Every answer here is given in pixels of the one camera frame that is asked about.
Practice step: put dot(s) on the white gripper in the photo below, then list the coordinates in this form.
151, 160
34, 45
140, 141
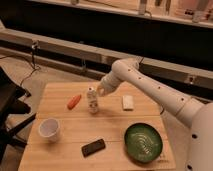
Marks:
102, 89

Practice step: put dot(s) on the white plastic bottle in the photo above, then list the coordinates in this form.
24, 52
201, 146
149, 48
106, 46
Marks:
92, 100

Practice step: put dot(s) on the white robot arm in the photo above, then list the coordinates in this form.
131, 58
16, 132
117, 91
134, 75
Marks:
195, 115

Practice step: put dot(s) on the white sponge block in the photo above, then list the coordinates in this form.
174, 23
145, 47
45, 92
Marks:
127, 102

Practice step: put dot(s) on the orange carrot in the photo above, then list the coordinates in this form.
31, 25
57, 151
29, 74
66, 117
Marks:
73, 102

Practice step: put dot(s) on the black smartphone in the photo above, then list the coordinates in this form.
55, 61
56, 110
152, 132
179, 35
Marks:
93, 147

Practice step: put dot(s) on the green bowl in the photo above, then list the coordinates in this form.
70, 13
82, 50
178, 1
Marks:
143, 142

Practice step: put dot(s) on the white paper cup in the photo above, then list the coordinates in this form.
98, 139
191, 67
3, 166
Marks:
49, 129

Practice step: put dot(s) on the black chair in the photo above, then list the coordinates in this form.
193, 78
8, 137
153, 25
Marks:
10, 93

